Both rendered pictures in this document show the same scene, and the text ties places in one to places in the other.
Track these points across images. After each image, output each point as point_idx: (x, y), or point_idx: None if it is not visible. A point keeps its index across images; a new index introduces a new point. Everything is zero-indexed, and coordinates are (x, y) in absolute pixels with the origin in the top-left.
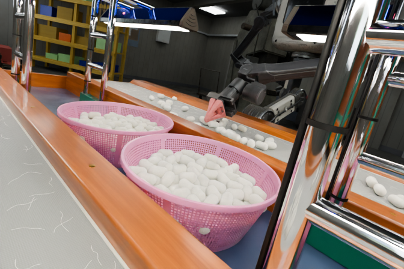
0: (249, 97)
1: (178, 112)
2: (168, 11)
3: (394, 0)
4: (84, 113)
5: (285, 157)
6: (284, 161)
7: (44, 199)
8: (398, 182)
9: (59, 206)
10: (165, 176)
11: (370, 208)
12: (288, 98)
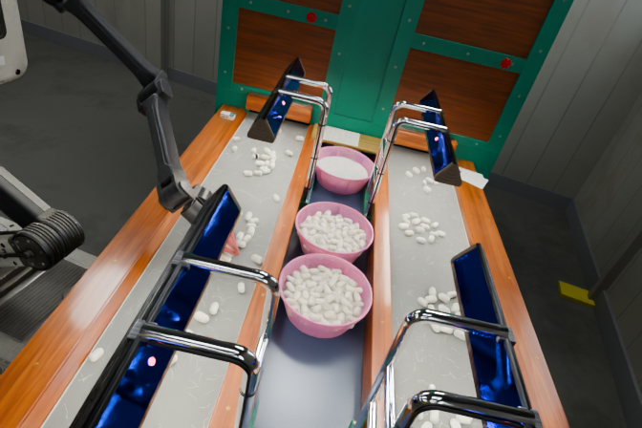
0: None
1: (203, 299)
2: (215, 224)
3: None
4: (338, 321)
5: (246, 206)
6: (259, 206)
7: (396, 255)
8: (217, 160)
9: (394, 250)
10: (350, 240)
11: (303, 181)
12: (10, 176)
